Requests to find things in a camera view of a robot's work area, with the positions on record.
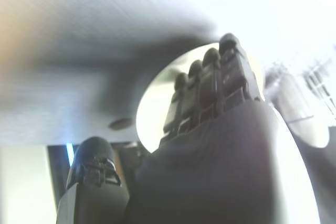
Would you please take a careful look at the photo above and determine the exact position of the silver wire dish rack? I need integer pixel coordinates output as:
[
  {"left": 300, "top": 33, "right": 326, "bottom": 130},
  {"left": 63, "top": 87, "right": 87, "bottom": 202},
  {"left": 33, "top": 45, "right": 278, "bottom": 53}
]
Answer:
[{"left": 270, "top": 58, "right": 336, "bottom": 120}]

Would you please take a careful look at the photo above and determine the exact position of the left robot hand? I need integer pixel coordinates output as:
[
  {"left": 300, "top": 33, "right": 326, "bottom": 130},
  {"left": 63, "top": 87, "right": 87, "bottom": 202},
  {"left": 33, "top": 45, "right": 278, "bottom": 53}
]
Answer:
[{"left": 55, "top": 33, "right": 320, "bottom": 224}]

